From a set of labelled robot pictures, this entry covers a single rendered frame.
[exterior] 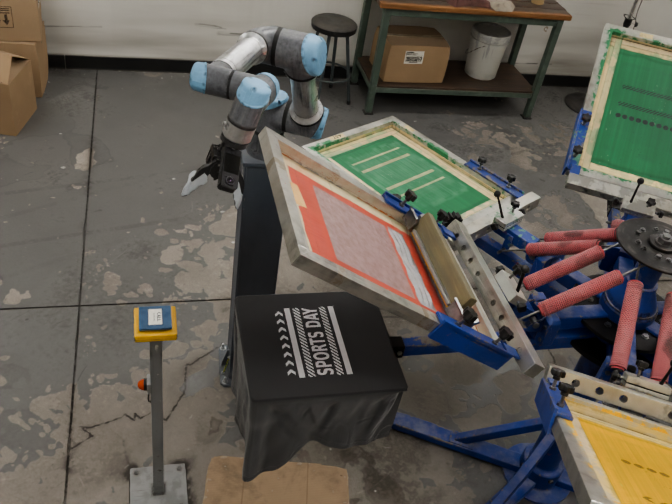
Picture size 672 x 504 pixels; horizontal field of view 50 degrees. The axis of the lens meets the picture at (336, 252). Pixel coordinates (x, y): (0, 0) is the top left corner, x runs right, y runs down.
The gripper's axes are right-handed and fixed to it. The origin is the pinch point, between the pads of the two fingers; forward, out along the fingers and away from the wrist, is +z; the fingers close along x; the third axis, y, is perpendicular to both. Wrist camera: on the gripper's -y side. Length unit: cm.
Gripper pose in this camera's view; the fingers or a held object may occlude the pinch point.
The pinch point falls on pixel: (209, 204)
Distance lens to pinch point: 190.5
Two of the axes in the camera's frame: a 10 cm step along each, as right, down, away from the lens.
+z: -4.2, 7.4, 5.2
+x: -8.8, -2.0, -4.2
